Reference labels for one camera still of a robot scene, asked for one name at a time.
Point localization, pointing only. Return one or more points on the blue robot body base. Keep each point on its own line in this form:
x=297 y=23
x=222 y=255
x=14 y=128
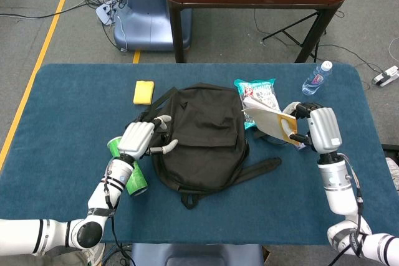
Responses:
x=196 y=256

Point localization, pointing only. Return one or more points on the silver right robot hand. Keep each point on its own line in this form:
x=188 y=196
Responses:
x=324 y=129

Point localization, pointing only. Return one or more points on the white power strip with plugs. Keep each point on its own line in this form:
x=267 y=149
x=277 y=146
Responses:
x=104 y=12

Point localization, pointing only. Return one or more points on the yellow sponge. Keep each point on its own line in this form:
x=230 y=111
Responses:
x=143 y=93

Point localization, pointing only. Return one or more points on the black fabric backpack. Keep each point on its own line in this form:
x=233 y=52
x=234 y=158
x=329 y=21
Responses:
x=202 y=141

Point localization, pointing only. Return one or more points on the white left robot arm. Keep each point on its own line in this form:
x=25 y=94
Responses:
x=99 y=200

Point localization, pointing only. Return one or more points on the teal snack bag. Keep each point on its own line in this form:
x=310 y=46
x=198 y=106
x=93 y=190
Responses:
x=258 y=90

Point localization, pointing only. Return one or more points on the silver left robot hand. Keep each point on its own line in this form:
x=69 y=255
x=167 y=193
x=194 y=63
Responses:
x=135 y=138

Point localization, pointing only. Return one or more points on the green chips can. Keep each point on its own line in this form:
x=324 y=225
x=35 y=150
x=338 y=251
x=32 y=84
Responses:
x=137 y=182

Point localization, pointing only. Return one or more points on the grey sneaker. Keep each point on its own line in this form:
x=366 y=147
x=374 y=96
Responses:
x=393 y=172
x=95 y=255

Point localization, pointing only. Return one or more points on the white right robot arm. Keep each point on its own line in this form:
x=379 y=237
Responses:
x=336 y=185

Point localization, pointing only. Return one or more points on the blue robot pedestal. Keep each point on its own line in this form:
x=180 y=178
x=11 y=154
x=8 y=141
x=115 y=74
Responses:
x=140 y=23

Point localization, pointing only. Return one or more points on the blue felt table cover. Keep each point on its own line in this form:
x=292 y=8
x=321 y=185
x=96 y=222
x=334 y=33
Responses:
x=78 y=107

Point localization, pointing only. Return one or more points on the clear plastic water bottle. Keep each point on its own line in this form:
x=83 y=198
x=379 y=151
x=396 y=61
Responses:
x=313 y=82

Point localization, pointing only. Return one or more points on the white book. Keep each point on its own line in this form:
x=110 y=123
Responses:
x=268 y=119

